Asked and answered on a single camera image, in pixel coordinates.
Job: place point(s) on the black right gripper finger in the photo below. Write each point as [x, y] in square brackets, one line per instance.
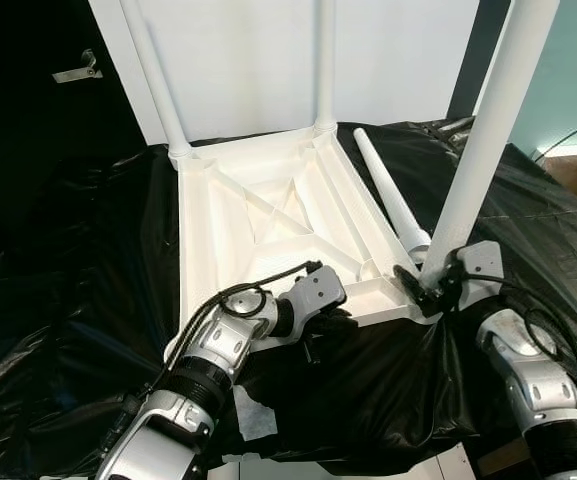
[418, 290]

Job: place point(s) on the white tapered table leg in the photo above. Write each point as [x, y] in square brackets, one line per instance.
[388, 190]
[158, 80]
[488, 130]
[325, 60]

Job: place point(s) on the white plastic table top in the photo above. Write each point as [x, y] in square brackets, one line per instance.
[218, 250]

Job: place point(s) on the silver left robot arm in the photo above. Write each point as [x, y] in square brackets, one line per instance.
[213, 340]

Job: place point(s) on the black plastic table cover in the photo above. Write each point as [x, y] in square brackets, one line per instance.
[68, 300]

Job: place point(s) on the black door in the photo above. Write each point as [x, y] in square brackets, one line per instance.
[18, 130]

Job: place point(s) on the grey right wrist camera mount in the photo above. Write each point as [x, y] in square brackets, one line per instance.
[480, 265]

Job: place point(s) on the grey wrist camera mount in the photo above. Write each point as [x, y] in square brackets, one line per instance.
[318, 292]
[480, 265]

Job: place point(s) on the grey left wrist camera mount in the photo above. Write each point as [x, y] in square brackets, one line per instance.
[318, 292]

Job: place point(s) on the black wall pillar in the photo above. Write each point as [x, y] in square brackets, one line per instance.
[468, 60]

